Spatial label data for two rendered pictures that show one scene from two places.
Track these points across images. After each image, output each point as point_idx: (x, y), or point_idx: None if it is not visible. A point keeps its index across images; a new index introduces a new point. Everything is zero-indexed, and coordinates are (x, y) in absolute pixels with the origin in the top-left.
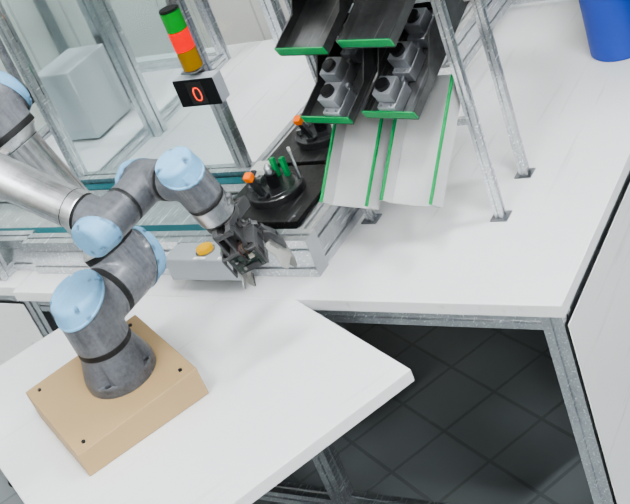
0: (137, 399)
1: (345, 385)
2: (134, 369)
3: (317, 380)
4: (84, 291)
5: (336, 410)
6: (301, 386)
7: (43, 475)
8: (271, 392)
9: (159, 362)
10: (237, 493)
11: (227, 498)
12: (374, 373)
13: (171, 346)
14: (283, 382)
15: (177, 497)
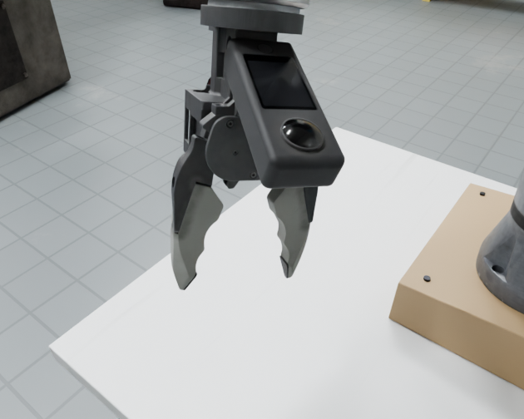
0: (459, 239)
1: (155, 321)
2: (488, 239)
3: (205, 333)
4: None
5: (162, 281)
6: (229, 323)
7: None
8: (276, 315)
9: (484, 293)
10: (255, 194)
11: (264, 190)
12: (108, 341)
13: (493, 324)
14: (264, 332)
15: (324, 191)
